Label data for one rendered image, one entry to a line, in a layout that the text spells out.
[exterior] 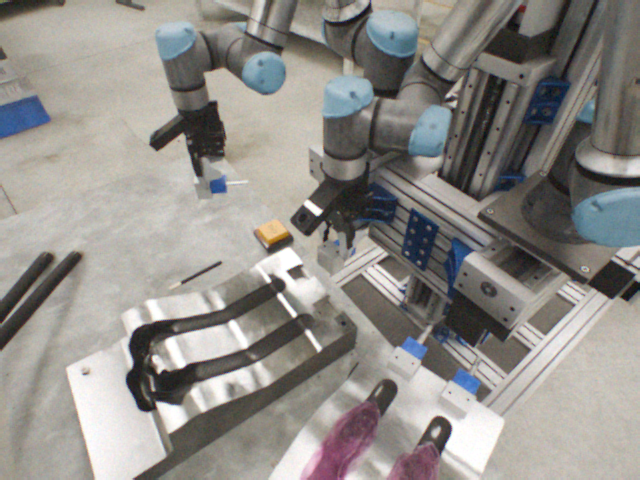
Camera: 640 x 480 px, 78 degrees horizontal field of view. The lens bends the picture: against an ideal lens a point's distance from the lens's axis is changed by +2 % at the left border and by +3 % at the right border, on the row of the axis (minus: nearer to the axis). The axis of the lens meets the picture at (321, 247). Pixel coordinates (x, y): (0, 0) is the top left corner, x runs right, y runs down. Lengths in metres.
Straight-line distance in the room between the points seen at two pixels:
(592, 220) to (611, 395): 1.46
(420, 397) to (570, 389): 1.25
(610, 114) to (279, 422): 0.70
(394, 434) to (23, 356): 0.78
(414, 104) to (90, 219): 0.97
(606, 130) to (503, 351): 1.18
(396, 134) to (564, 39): 0.45
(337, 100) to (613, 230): 0.42
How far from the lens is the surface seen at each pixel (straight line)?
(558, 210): 0.82
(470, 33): 0.68
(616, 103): 0.59
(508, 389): 1.59
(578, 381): 2.01
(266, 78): 0.78
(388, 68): 0.99
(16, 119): 3.71
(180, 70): 0.88
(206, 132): 0.96
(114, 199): 1.33
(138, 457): 0.79
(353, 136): 0.62
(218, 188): 1.04
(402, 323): 1.63
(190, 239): 1.12
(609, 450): 1.94
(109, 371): 0.88
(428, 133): 0.60
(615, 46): 0.57
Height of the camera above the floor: 1.57
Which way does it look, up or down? 48 degrees down
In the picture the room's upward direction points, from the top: straight up
